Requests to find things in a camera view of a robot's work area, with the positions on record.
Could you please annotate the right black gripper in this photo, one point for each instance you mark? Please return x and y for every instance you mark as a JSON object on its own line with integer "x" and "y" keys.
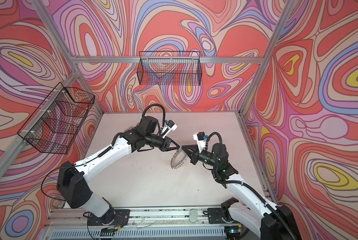
{"x": 194, "y": 157}

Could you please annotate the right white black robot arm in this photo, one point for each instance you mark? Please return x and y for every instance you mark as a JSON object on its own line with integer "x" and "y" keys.
{"x": 266, "y": 219}

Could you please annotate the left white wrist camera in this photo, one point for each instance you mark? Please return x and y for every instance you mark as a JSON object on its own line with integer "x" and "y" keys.
{"x": 168, "y": 127}

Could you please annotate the black wire basket wall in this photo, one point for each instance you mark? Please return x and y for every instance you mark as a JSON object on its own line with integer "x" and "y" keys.
{"x": 55, "y": 124}
{"x": 172, "y": 68}

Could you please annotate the metal disc key ring holder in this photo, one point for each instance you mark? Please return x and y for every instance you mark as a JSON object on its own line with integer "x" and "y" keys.
{"x": 178, "y": 159}

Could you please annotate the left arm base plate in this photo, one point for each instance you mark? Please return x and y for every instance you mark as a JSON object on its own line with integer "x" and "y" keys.
{"x": 116, "y": 217}

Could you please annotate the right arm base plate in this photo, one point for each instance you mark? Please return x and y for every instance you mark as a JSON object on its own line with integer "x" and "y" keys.
{"x": 218, "y": 216}

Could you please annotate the white oval puck on rail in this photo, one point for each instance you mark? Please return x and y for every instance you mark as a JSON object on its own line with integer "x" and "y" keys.
{"x": 193, "y": 215}

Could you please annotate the black wire basket left wall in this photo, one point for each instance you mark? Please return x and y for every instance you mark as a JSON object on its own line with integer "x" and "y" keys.
{"x": 55, "y": 124}

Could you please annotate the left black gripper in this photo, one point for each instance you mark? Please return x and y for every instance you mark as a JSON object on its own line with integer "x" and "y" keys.
{"x": 167, "y": 141}

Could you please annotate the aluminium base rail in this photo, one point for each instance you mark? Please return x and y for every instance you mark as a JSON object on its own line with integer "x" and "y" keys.
{"x": 147, "y": 223}

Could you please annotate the black wire basket back wall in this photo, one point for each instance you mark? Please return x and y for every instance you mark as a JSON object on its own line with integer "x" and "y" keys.
{"x": 172, "y": 68}

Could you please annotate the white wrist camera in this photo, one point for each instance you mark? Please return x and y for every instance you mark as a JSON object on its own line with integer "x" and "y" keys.
{"x": 168, "y": 127}
{"x": 201, "y": 140}

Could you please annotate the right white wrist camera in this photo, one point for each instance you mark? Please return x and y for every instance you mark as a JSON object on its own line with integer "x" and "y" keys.
{"x": 201, "y": 140}

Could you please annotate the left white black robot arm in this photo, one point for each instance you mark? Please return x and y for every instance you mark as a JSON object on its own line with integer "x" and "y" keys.
{"x": 73, "y": 179}

